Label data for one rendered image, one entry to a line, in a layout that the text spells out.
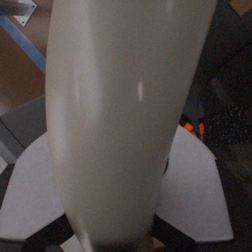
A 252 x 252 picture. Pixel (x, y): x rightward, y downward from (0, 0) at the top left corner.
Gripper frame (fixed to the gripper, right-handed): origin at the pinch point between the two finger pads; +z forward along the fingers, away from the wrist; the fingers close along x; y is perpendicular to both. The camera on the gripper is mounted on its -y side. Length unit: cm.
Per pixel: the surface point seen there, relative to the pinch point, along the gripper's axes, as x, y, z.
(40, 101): -36, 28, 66
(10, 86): -96, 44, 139
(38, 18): -60, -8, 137
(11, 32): -89, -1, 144
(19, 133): -37, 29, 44
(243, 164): 37, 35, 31
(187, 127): 37, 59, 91
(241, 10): 67, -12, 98
